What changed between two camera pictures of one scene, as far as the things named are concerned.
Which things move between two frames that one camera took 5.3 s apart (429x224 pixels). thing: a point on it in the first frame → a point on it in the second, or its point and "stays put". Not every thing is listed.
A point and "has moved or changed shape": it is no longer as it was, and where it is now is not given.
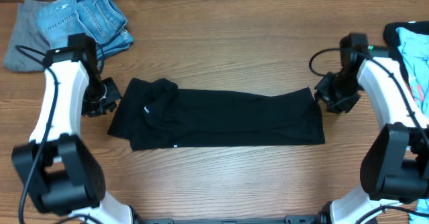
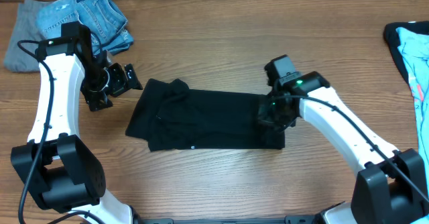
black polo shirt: [152, 113] has moved or changed shape
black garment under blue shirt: [391, 38] stays put
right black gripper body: [332, 94] → [268, 113]
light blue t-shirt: [416, 46] stays put
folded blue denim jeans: [92, 11] stays put
